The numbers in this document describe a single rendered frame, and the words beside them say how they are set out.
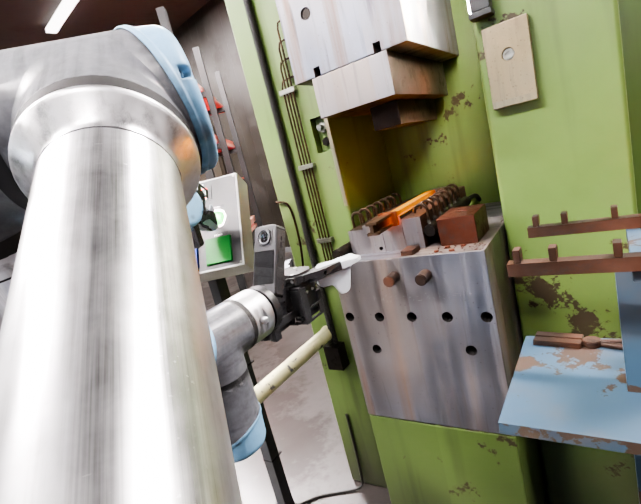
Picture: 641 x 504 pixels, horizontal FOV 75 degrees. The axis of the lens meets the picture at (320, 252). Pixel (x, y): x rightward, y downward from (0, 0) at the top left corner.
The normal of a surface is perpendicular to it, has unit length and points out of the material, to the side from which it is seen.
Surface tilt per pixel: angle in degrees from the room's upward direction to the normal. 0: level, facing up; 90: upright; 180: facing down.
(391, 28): 90
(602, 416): 0
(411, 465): 90
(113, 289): 42
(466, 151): 90
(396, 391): 90
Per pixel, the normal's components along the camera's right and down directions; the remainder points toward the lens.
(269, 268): -0.55, -0.18
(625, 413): -0.24, -0.95
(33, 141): -0.26, 0.24
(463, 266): -0.52, 0.30
